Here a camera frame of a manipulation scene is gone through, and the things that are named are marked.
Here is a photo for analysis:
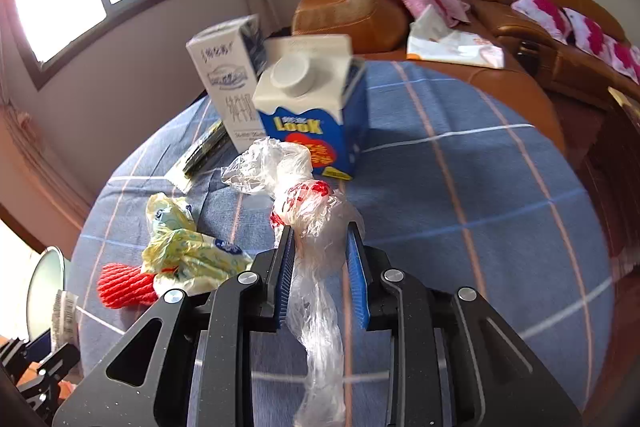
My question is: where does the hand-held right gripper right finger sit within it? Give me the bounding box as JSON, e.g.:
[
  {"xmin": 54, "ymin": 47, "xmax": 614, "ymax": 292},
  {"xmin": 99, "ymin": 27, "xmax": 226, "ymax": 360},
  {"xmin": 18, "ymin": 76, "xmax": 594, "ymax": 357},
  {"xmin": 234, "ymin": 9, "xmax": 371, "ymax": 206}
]
[{"xmin": 345, "ymin": 221, "xmax": 583, "ymax": 427}]

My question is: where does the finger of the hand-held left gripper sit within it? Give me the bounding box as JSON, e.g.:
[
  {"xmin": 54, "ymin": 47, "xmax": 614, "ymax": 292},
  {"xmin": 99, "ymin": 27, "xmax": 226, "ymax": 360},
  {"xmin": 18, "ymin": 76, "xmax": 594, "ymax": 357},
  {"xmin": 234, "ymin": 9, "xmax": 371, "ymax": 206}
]
[{"xmin": 16, "ymin": 329, "xmax": 83, "ymax": 414}]

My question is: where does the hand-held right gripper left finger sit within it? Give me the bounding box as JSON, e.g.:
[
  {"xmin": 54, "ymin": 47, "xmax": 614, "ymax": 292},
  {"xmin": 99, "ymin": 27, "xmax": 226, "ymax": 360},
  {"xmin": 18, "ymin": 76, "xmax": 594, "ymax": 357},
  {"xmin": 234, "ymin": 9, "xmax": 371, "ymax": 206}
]
[{"xmin": 52, "ymin": 224, "xmax": 296, "ymax": 427}]

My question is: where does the clear plastic bag red print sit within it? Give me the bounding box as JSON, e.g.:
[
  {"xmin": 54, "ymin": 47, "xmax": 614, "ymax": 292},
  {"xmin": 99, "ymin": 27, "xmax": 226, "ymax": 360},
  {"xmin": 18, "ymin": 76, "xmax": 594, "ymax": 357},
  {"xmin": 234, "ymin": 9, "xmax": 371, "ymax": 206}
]
[{"xmin": 270, "ymin": 181, "xmax": 366, "ymax": 427}]

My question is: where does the mint green cartoon bin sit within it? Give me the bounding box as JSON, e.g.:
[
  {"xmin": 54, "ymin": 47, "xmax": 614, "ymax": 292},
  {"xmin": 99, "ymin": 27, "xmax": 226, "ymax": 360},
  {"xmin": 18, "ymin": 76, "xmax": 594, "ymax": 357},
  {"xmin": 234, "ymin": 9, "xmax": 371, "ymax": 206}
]
[{"xmin": 25, "ymin": 246, "xmax": 81, "ymax": 348}]

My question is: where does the white printed wrapper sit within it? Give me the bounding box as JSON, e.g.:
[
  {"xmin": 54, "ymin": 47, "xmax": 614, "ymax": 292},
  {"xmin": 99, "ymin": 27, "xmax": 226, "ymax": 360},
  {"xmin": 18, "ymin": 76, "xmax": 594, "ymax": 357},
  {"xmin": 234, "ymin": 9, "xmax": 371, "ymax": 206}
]
[{"xmin": 50, "ymin": 289, "xmax": 79, "ymax": 349}]

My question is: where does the yellow green plastic wrapper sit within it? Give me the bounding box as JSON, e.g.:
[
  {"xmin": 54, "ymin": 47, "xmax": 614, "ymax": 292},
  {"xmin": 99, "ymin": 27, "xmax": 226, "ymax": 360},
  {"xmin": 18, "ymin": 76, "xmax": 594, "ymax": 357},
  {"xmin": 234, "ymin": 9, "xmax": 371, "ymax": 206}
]
[{"xmin": 141, "ymin": 193, "xmax": 255, "ymax": 295}]

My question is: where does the red foam net sleeve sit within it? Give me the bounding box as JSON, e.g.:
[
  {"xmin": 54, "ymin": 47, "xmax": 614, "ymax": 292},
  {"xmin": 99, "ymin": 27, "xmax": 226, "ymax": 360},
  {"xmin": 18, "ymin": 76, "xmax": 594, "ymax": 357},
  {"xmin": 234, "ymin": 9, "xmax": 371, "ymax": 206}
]
[{"xmin": 96, "ymin": 263, "xmax": 161, "ymax": 310}]

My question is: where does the blue plaid tablecloth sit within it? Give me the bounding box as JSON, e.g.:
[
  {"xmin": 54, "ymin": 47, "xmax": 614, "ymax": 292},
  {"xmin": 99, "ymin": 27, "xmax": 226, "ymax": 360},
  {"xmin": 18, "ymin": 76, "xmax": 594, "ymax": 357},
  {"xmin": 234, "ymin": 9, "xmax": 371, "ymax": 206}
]
[{"xmin": 72, "ymin": 59, "xmax": 616, "ymax": 427}]

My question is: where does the crumpled clear plastic bag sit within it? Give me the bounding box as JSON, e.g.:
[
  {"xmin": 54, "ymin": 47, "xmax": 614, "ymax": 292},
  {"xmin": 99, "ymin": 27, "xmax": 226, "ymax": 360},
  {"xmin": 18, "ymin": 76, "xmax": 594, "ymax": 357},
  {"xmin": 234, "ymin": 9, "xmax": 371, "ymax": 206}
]
[{"xmin": 221, "ymin": 137, "xmax": 316, "ymax": 198}]

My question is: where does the blue white gable carton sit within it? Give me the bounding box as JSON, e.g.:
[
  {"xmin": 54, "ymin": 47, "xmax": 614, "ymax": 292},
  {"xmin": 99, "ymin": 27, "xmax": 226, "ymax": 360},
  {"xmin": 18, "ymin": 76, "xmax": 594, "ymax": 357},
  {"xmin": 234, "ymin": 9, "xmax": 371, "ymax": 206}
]
[{"xmin": 252, "ymin": 34, "xmax": 368, "ymax": 182}]

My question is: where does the dark yellow-edged packet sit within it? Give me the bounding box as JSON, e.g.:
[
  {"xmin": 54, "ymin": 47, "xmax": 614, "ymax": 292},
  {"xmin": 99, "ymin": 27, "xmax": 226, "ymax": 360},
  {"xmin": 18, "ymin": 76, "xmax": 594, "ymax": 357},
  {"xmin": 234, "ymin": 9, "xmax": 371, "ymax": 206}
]
[{"xmin": 165, "ymin": 119, "xmax": 231, "ymax": 192}]

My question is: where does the tall white milk carton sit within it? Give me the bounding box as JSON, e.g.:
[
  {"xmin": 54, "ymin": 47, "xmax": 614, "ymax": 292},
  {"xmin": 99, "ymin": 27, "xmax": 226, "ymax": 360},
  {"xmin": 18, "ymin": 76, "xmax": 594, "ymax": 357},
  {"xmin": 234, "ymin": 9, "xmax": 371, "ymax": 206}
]
[{"xmin": 186, "ymin": 14, "xmax": 273, "ymax": 152}]

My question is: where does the white orange plastic bag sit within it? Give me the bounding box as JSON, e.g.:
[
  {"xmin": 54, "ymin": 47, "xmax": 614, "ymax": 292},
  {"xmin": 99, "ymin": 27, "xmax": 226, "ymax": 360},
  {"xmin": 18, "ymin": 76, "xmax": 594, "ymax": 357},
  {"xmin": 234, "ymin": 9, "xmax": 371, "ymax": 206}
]
[{"xmin": 406, "ymin": 4, "xmax": 506, "ymax": 68}]

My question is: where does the brown leather armchair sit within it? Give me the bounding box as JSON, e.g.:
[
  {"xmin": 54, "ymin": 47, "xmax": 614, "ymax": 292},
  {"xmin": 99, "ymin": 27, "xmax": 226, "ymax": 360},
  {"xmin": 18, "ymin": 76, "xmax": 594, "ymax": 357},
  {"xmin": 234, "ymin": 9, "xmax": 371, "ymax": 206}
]
[{"xmin": 291, "ymin": 0, "xmax": 413, "ymax": 55}]

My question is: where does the brown leather sofa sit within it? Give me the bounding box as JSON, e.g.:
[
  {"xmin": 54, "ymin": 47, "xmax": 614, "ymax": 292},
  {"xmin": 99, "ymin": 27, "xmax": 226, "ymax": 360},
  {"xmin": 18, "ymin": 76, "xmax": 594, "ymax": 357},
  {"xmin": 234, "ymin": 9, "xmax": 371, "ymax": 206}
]
[{"xmin": 360, "ymin": 0, "xmax": 640, "ymax": 148}]

